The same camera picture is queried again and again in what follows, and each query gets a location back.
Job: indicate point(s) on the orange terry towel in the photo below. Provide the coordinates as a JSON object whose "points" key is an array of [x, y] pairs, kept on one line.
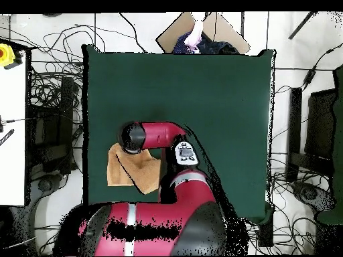
{"points": [[134, 168]]}

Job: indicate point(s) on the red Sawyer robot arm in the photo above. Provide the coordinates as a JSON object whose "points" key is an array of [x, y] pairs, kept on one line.
{"points": [[160, 133]]}

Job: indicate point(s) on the dark green table cloth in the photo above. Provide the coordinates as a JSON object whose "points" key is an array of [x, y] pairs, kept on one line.
{"points": [[187, 88]]}

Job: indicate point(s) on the dark blue garment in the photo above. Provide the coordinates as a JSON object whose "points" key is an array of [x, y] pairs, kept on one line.
{"points": [[214, 46]]}

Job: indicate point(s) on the pink garment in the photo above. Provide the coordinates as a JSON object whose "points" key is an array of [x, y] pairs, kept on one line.
{"points": [[195, 34]]}

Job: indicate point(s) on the brown cardboard box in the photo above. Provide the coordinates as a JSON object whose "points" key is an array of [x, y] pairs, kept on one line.
{"points": [[230, 37]]}

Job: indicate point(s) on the grey chair base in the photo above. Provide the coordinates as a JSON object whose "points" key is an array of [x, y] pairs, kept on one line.
{"points": [[310, 194], [45, 184]]}

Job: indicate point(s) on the white desk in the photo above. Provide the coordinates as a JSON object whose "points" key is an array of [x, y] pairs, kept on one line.
{"points": [[12, 133]]}

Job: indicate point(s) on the black metal bar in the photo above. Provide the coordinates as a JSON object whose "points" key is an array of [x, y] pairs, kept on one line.
{"points": [[301, 25]]}

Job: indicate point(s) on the yellow emergency stop button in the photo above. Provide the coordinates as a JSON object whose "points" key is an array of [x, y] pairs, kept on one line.
{"points": [[5, 55]]}

